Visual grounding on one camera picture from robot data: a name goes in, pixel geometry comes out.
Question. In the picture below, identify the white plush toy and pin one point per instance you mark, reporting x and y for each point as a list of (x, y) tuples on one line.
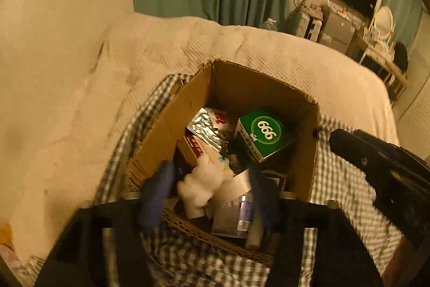
[(201, 182)]

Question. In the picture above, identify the red white carton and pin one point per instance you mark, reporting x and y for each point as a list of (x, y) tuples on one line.
[(198, 147)]

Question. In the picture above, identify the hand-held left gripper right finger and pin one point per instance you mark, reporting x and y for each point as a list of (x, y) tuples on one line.
[(265, 199)]

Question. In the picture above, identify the clear bottle blue label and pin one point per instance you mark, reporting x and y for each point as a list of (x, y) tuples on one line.
[(244, 209)]

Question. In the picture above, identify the silver packet black edges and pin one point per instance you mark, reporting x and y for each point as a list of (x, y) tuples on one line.
[(225, 218)]

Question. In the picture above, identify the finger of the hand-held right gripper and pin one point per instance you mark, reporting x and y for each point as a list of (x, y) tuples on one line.
[(362, 149)]

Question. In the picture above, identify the clear water bottle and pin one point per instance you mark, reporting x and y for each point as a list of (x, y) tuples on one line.
[(269, 24)]

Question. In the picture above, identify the brown cardboard box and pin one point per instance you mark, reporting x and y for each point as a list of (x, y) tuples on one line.
[(235, 85)]

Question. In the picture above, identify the round white mirror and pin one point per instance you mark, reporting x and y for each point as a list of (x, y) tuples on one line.
[(383, 23)]

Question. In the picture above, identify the white storage boxes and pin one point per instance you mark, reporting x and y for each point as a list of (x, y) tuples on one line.
[(304, 24)]

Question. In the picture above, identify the silver foil packet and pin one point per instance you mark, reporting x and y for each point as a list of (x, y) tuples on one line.
[(203, 129)]

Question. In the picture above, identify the grey white checkered cloth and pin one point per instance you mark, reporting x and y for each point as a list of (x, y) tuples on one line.
[(336, 179)]

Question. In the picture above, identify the grey cabinet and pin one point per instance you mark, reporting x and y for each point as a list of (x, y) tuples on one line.
[(339, 26)]

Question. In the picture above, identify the green white medicine box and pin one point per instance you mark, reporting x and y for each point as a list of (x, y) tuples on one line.
[(265, 135)]

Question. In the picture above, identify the white packet red print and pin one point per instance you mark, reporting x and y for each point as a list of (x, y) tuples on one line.
[(220, 119)]

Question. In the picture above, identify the black chair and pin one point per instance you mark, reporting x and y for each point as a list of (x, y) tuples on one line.
[(401, 56)]

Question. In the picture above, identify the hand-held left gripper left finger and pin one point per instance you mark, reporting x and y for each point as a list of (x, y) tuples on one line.
[(158, 193)]

